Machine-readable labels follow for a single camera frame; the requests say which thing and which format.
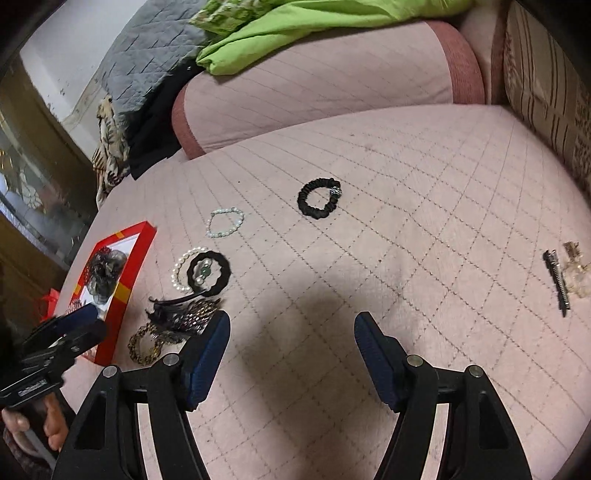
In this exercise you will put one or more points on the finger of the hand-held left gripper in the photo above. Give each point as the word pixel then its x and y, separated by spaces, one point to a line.
pixel 78 316
pixel 87 337

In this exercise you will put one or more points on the clear gold hair clip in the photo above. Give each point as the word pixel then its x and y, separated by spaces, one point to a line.
pixel 577 281

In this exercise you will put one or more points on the red jewelry box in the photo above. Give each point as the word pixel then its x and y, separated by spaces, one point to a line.
pixel 137 261

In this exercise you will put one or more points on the black flower hair accessory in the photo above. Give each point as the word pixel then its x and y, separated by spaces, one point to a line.
pixel 105 272

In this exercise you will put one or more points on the person's left hand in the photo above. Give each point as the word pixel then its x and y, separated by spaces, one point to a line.
pixel 54 424

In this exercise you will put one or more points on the striped pillow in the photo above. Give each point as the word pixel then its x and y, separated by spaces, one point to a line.
pixel 545 92

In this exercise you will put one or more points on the black rhinestone hair claw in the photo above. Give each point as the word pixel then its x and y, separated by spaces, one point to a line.
pixel 194 316

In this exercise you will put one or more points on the black scrunchie with charm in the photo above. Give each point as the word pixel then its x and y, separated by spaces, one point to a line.
pixel 304 203

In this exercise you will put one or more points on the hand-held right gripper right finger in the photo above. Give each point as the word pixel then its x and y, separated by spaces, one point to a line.
pixel 376 355

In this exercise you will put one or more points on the wooden glass cabinet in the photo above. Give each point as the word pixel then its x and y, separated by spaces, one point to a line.
pixel 32 175

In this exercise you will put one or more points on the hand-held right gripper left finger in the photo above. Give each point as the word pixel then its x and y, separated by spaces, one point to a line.
pixel 207 364

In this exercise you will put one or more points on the grey quilted blanket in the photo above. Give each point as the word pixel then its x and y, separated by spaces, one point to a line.
pixel 147 50

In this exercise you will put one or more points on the red paper bag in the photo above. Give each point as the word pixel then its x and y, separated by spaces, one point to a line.
pixel 50 302

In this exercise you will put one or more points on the green blanket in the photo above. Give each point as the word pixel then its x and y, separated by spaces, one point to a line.
pixel 286 32

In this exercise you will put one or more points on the black metal hair clip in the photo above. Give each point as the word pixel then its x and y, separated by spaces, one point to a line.
pixel 556 279

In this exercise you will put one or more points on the black cloth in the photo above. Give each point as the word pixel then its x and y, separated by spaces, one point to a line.
pixel 152 124

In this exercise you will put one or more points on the pink quilted bed cover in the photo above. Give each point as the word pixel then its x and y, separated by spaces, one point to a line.
pixel 369 240

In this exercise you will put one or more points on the pink bolster pillow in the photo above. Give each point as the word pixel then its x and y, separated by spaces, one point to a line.
pixel 332 92

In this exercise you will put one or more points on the tiger print cloth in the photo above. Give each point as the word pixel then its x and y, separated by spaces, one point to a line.
pixel 111 147

